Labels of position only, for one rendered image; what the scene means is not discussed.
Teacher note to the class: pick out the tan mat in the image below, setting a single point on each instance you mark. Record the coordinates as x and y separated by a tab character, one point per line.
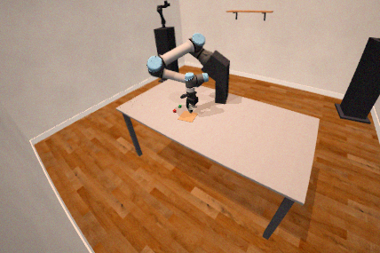
188	117

